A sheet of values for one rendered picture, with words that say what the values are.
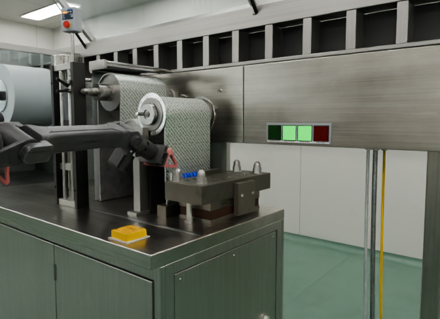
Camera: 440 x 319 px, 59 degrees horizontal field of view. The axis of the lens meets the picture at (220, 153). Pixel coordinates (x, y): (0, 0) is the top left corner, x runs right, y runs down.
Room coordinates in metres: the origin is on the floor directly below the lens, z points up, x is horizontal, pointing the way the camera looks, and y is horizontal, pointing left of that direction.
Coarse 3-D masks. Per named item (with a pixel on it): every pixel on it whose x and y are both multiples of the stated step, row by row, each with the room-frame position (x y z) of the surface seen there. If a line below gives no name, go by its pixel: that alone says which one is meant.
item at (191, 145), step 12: (168, 132) 1.33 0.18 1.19; (180, 132) 1.38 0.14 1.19; (192, 132) 1.43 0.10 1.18; (204, 132) 1.48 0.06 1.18; (168, 144) 1.33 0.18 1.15; (180, 144) 1.38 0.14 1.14; (192, 144) 1.43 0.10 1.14; (204, 144) 1.48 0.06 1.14; (180, 156) 1.38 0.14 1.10; (192, 156) 1.43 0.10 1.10; (204, 156) 1.48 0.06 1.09; (168, 168) 1.33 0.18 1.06; (180, 168) 1.38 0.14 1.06; (192, 168) 1.43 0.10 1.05; (204, 168) 1.48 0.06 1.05
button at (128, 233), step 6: (120, 228) 1.08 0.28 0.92; (126, 228) 1.08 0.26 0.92; (132, 228) 1.08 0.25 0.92; (138, 228) 1.08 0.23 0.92; (114, 234) 1.06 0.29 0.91; (120, 234) 1.04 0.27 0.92; (126, 234) 1.03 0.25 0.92; (132, 234) 1.04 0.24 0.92; (138, 234) 1.06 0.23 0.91; (144, 234) 1.08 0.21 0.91; (126, 240) 1.03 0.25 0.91
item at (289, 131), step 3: (285, 126) 1.39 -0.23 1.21; (288, 126) 1.39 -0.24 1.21; (291, 126) 1.38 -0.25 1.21; (294, 126) 1.37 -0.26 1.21; (285, 129) 1.39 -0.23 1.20; (288, 129) 1.39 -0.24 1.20; (291, 129) 1.38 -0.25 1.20; (294, 129) 1.37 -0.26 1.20; (285, 132) 1.39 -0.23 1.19; (288, 132) 1.39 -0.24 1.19; (291, 132) 1.38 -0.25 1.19; (294, 132) 1.37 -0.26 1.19; (285, 135) 1.39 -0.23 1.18; (288, 135) 1.39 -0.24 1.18; (291, 135) 1.38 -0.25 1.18; (294, 135) 1.37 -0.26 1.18; (285, 138) 1.39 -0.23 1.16; (288, 138) 1.38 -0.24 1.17; (291, 138) 1.38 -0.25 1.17; (294, 138) 1.37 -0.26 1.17
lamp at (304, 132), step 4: (300, 128) 1.36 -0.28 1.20; (304, 128) 1.35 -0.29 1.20; (308, 128) 1.34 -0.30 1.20; (300, 132) 1.36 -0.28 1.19; (304, 132) 1.35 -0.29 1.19; (308, 132) 1.34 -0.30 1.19; (300, 136) 1.36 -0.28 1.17; (304, 136) 1.35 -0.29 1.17; (308, 136) 1.34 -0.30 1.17; (304, 140) 1.35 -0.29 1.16; (308, 140) 1.34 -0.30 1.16
